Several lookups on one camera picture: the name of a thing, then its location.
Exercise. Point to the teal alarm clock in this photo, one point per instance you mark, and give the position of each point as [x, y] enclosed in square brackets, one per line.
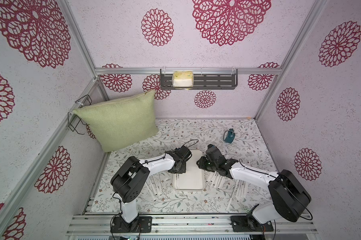
[229, 136]

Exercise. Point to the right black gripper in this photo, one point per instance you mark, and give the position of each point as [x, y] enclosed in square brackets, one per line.
[204, 163]

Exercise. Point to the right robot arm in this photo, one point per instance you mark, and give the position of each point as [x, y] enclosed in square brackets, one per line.
[289, 199]

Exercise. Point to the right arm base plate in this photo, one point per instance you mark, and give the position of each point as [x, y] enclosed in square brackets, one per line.
[249, 224]

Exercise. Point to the white storage tray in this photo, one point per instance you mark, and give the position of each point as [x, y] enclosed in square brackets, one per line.
[193, 179]

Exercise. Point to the yellow white sponge box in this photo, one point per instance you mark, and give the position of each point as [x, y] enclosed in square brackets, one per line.
[183, 79]

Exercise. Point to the black wire wall rack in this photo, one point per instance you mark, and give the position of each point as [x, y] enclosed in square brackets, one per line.
[73, 120]

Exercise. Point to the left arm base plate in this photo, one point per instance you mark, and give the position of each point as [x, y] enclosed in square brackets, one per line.
[138, 225]

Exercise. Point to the green cushion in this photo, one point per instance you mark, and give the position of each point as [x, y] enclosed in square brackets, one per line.
[119, 123]

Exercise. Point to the wrapped straw right bundle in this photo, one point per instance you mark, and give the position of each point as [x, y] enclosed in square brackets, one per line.
[215, 180]

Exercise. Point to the dark wall shelf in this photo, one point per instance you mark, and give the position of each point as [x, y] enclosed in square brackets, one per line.
[221, 81]

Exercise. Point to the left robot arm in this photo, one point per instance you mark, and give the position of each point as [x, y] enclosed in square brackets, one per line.
[131, 177]

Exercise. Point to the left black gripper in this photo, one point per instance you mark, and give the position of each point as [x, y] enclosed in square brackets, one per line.
[183, 169]

